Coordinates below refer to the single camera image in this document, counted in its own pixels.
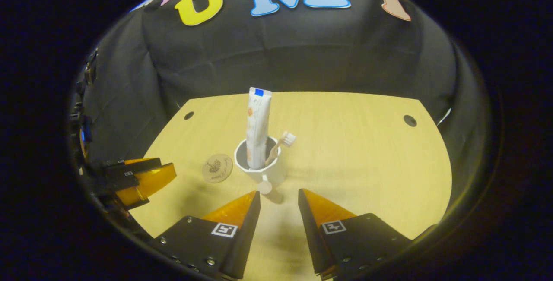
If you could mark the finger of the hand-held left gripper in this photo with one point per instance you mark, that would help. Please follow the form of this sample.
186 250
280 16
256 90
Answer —
123 182
138 168

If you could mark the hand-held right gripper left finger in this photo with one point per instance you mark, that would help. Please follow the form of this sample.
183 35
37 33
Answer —
246 233

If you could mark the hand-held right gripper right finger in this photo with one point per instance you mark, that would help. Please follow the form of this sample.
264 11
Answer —
311 233

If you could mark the round cork coaster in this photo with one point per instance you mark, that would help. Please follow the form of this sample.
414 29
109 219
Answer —
217 168

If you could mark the beige toothbrush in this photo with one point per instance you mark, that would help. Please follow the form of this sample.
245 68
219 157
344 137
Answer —
288 138

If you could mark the white toothpaste tube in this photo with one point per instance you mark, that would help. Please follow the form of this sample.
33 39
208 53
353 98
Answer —
258 125

